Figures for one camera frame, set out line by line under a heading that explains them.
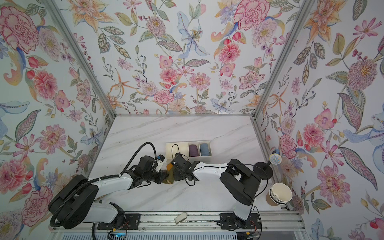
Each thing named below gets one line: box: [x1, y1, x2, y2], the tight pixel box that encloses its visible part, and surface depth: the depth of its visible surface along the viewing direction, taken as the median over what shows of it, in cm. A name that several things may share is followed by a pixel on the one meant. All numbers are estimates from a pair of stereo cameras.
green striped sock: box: [162, 163, 174, 184], surface depth 87 cm
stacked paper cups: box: [266, 182, 293, 206], surface depth 73 cm
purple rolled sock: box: [188, 144, 200, 157], surface depth 97 cm
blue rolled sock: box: [200, 143, 211, 156], surface depth 97 cm
